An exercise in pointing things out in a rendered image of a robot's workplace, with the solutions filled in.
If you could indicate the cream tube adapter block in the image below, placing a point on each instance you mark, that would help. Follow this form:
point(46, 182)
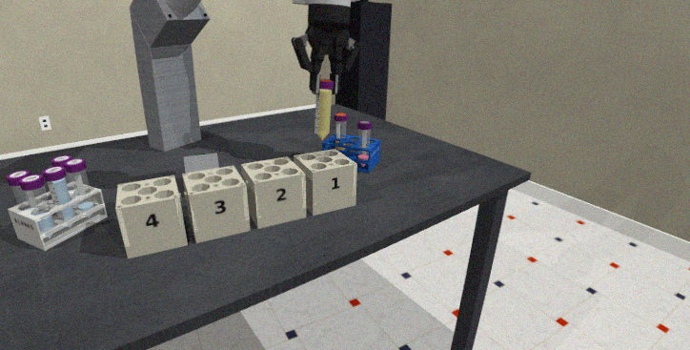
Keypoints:
point(277, 195)
point(152, 224)
point(330, 180)
point(221, 209)

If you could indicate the blue tube rack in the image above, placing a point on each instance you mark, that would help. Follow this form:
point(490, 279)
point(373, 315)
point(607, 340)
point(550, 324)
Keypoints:
point(374, 151)

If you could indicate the white tube rack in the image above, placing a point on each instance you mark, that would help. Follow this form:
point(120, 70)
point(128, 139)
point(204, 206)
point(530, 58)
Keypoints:
point(27, 229)

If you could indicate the conical tube with yellow liquid and purple cap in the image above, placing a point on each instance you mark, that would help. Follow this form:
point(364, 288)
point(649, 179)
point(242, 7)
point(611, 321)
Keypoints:
point(323, 105)

